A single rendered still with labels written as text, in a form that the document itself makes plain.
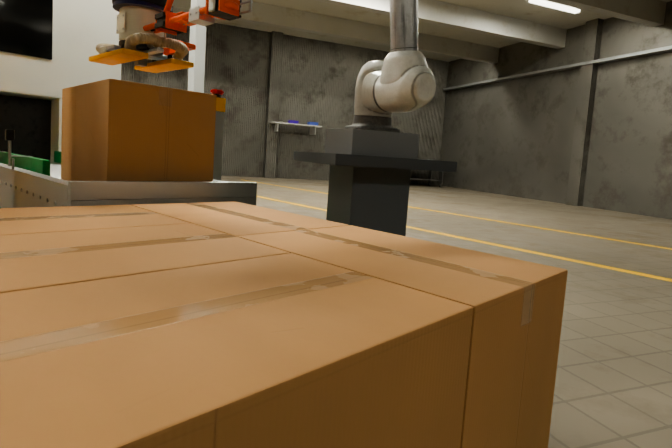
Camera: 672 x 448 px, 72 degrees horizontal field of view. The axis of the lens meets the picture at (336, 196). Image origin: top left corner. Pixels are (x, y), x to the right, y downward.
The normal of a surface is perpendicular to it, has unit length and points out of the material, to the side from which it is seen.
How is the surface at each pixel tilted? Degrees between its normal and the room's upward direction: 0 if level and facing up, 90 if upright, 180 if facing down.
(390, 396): 90
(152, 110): 90
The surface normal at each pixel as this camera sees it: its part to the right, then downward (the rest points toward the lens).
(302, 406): 0.72, 0.11
